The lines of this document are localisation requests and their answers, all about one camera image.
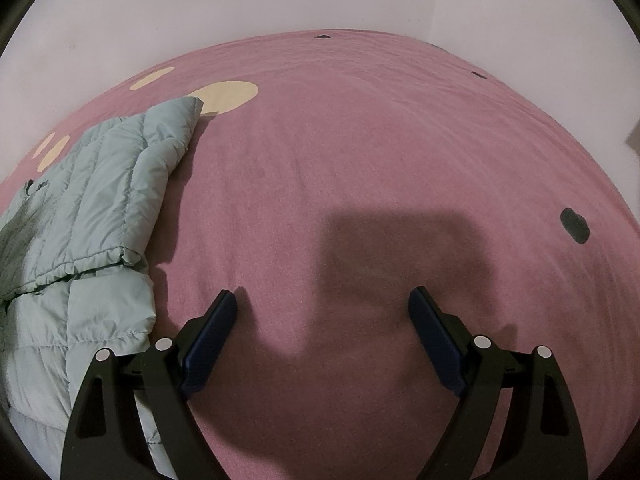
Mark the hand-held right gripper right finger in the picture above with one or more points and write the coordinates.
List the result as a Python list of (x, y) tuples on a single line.
[(434, 332)]

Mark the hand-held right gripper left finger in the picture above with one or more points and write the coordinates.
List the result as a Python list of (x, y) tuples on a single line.
[(214, 330)]

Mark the light blue puffer jacket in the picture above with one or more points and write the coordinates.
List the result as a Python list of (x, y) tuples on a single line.
[(100, 200)]

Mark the pink spotted bed sheet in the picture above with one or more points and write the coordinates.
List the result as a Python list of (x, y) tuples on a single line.
[(350, 160)]

